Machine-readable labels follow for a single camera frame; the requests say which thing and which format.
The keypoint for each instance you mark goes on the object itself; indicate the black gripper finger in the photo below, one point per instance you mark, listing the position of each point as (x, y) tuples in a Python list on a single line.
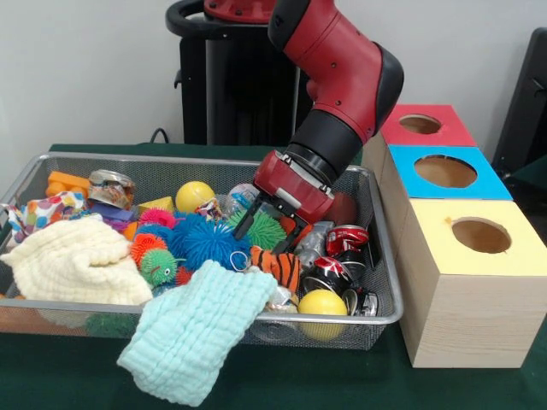
[(250, 218), (288, 235)]

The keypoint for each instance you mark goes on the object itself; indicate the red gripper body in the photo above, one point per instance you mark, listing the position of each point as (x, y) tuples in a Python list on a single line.
[(293, 186)]

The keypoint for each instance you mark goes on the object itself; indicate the orange striped tiger plush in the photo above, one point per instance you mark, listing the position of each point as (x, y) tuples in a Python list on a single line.
[(278, 265)]

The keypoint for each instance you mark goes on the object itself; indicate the blue spiky ball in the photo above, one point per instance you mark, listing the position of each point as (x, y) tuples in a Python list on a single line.
[(177, 232), (209, 245)]

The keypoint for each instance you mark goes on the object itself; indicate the mint green cloth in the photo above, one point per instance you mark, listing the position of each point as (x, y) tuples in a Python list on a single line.
[(197, 333)]

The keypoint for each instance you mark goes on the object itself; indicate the cream knitted cloth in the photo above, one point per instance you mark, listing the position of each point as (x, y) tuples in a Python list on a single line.
[(73, 260)]

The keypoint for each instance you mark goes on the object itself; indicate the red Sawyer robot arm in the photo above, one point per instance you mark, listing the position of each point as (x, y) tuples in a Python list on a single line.
[(342, 77)]

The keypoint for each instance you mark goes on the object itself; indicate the clear mesh bin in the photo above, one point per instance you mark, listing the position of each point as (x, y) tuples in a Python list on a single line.
[(385, 329)]

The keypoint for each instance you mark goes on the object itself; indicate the wooden box with three holes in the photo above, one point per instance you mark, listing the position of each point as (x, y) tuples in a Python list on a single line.
[(461, 299)]

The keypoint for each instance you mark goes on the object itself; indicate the green spiky ball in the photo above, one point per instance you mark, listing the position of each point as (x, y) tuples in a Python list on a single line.
[(265, 232)]

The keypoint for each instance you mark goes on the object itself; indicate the red soda can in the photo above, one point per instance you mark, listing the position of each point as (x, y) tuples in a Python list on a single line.
[(346, 239)]

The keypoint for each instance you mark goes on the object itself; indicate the yellow ball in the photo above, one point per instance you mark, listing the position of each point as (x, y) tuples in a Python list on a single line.
[(195, 196), (323, 305)]

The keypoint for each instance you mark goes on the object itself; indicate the dark green table cloth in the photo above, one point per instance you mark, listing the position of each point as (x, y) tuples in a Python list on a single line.
[(342, 376)]

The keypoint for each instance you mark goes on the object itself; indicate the colourful patterned cloth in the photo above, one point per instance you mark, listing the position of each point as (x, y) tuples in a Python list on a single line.
[(47, 209)]

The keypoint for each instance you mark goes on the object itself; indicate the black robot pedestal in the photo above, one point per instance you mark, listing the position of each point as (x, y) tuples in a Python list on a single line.
[(222, 94)]

